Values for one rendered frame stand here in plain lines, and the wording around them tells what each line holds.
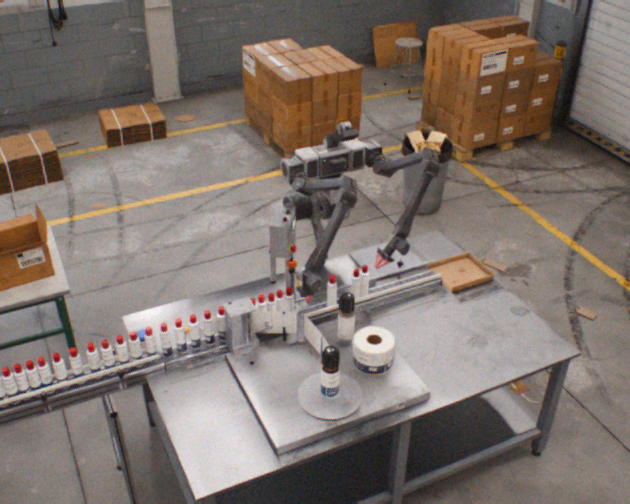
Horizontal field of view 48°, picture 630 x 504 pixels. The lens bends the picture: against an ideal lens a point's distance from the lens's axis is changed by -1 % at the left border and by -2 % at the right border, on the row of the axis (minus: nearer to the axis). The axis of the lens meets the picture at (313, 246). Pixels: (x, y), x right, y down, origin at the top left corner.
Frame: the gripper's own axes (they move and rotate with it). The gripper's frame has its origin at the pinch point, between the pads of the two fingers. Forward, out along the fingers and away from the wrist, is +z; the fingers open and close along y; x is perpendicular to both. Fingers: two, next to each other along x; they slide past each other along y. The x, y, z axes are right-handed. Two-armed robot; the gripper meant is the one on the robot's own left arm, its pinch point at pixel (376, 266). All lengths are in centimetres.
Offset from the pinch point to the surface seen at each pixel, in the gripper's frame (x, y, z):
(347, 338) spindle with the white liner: -17.2, 31.1, 33.1
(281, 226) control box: -68, -2, 5
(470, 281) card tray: 58, 12, -22
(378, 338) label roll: -15, 46, 21
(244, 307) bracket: -67, 10, 47
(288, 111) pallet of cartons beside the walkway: 99, -310, -23
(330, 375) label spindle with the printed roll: -46, 63, 41
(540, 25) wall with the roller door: 326, -338, -261
